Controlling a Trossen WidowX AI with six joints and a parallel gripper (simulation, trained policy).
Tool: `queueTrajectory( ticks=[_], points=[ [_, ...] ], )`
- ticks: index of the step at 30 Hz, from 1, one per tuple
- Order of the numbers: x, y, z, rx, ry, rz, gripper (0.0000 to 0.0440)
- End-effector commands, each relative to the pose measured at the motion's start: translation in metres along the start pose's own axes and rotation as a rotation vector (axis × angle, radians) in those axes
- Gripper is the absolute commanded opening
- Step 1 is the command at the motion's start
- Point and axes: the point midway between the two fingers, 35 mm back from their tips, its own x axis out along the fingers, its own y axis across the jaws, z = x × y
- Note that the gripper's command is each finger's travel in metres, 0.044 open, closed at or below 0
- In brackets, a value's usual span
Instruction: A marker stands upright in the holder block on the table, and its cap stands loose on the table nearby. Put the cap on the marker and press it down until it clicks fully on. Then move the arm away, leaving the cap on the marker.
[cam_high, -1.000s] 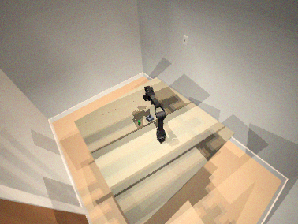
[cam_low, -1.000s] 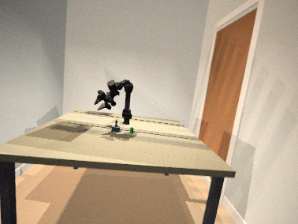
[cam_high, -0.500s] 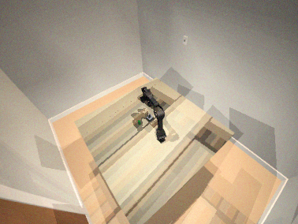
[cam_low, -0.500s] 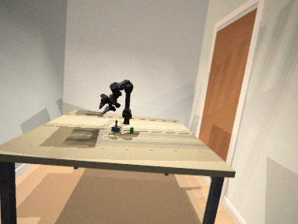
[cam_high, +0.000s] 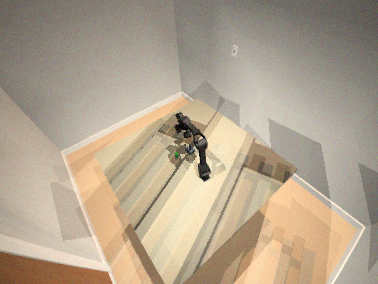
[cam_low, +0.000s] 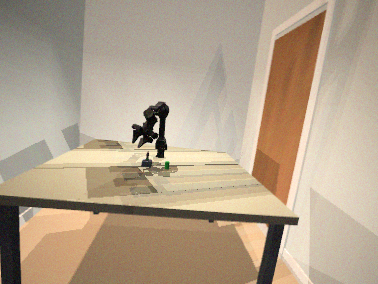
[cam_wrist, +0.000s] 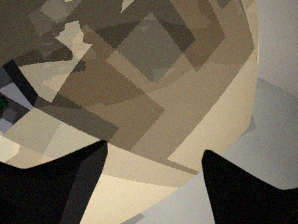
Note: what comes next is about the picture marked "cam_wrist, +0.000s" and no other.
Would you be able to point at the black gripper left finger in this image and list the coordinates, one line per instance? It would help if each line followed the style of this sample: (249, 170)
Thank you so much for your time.
(56, 192)

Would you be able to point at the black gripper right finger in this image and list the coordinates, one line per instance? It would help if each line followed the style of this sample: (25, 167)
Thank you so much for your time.
(237, 197)

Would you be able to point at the dark grey block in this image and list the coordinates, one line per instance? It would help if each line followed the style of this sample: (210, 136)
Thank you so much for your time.
(20, 95)

